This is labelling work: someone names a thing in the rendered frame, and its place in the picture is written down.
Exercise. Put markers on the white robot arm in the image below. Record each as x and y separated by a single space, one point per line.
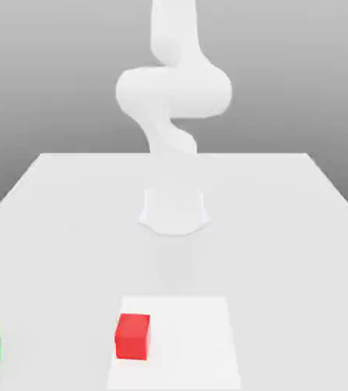
174 91

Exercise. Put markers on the small red cube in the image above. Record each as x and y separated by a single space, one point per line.
132 337

